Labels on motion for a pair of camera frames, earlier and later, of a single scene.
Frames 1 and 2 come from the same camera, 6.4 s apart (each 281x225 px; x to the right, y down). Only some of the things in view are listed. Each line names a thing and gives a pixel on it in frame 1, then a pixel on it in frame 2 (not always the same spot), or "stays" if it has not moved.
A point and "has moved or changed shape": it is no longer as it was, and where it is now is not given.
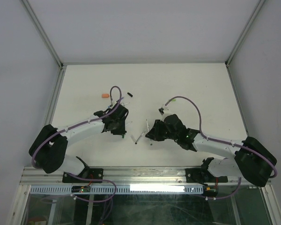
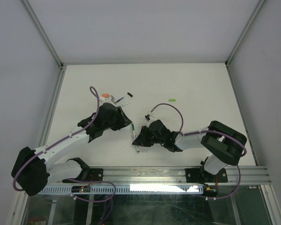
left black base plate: (90, 173) stays
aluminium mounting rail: (123, 175) stays
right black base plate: (194, 175) stays
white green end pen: (147, 125) has moved or changed shape
